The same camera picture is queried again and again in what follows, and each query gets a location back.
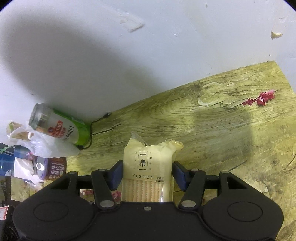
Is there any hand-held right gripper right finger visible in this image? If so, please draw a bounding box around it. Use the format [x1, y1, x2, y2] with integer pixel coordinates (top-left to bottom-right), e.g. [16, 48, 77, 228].
[172, 161, 247, 210]

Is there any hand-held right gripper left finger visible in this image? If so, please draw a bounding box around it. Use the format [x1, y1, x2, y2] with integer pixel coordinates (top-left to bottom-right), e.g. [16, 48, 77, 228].
[47, 160, 123, 210]

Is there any cream cracker packet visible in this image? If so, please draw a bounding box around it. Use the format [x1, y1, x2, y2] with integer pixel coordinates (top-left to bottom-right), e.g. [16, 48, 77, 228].
[121, 132, 184, 203]

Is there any wood-pattern desktop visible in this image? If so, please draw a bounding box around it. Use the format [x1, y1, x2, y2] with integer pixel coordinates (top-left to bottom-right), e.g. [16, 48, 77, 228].
[9, 61, 296, 241]

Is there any purple-rimmed brown can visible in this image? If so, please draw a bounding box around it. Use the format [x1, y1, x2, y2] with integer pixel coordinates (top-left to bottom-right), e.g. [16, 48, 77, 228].
[30, 155, 67, 182]

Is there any green silver beer can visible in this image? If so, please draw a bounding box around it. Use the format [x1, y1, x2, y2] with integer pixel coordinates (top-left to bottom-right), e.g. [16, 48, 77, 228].
[29, 103, 91, 146]

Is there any white plastic bag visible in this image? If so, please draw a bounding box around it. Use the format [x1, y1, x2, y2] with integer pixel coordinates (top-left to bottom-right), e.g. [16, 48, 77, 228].
[6, 120, 80, 158]

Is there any white paper towel roll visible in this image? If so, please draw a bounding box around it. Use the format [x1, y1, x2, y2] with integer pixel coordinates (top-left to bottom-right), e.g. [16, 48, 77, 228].
[13, 158, 44, 186]

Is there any blue water bottle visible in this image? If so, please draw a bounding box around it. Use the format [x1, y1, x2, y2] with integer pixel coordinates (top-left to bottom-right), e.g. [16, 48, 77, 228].
[0, 145, 30, 176]

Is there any thin black cable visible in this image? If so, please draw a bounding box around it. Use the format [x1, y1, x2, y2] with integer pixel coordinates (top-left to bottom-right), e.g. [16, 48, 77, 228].
[76, 112, 111, 149]

